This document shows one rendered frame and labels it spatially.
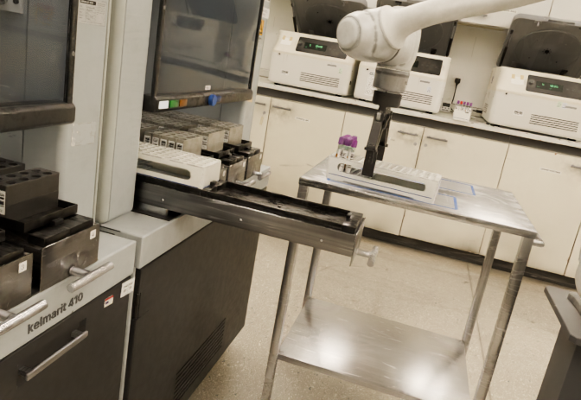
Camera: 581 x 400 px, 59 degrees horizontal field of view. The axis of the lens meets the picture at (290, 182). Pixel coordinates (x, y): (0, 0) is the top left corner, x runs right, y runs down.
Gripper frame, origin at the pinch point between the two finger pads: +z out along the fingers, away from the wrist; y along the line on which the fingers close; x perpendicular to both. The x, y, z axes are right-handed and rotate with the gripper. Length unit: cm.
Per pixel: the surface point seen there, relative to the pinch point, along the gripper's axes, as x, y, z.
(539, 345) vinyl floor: -76, 112, 88
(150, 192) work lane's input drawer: 39, -45, 9
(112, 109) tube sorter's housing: 41, -57, -10
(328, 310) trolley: 9, 25, 59
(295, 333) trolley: 14, 4, 59
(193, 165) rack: 31, -43, 1
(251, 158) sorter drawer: 37.5, 3.2, 7.2
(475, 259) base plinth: -45, 204, 84
